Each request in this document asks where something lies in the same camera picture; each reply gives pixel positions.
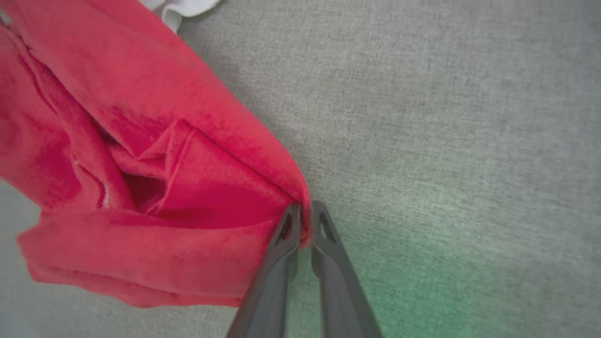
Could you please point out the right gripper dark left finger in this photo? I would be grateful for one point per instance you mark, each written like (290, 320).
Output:
(272, 291)

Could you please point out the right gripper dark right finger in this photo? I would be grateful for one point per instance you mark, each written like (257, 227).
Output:
(340, 295)

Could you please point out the red and white garment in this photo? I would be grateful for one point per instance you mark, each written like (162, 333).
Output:
(141, 117)

